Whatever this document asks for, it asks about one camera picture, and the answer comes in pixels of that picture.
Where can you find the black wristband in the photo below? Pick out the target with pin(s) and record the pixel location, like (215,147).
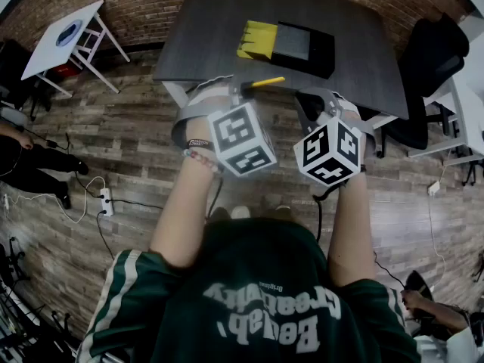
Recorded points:
(200,143)

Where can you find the thin black wrist band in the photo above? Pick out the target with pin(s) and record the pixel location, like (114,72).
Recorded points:
(362,168)

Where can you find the white power adapter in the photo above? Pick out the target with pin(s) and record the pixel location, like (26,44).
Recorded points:
(433,188)

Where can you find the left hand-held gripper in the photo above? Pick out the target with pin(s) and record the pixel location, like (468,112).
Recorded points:
(242,138)

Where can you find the white power strip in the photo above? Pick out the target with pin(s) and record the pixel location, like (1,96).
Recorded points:
(106,202)

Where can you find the person's green printed shirt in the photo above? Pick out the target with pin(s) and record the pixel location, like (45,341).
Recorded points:
(246,297)

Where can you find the person's right forearm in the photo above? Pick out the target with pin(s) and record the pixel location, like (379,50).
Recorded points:
(348,233)

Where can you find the person's white shoe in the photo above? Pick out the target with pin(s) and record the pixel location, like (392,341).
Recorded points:
(283,208)
(240,211)

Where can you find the person's dark trousers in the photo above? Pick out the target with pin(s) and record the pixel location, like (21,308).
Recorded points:
(219,214)

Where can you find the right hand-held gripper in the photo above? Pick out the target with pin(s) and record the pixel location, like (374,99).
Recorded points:
(329,149)

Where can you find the person's left forearm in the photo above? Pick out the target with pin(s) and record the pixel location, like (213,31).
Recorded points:
(177,218)

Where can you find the black equipment rack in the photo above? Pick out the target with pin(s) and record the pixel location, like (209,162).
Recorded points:
(7,259)

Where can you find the white table leg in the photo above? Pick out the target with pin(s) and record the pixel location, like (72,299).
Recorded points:
(175,93)
(383,121)

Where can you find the white side table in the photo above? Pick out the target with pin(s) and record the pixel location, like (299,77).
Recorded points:
(45,59)

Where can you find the black office chair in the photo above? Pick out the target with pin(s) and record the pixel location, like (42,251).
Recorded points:
(435,59)

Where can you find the yellow pencil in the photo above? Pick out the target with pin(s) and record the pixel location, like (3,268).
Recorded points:
(268,82)

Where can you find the blue round dish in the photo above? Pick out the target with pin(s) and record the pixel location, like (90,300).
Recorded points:
(69,32)

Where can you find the red item under side table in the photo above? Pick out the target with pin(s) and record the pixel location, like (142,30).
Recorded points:
(66,70)

